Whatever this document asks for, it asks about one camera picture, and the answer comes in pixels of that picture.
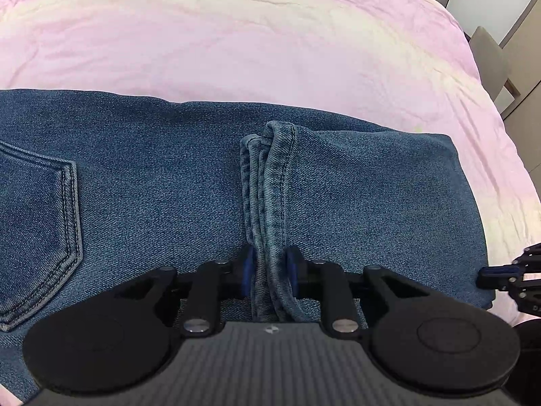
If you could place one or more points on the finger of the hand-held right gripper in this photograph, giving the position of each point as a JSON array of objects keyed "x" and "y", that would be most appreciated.
[{"x": 498, "y": 277}]

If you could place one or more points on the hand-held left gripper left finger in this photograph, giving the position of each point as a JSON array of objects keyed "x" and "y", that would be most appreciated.
[{"x": 248, "y": 271}]

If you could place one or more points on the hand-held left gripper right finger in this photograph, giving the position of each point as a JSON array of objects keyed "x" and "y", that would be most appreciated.
[{"x": 291, "y": 271}]

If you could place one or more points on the blue denim pants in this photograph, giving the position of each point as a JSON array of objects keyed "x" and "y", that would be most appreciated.
[{"x": 169, "y": 203}]

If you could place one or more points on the grey chair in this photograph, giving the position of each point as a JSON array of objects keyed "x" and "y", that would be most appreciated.
[{"x": 490, "y": 59}]

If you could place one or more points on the pink bed blanket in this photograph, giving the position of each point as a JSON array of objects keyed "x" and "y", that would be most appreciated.
[{"x": 253, "y": 38}]

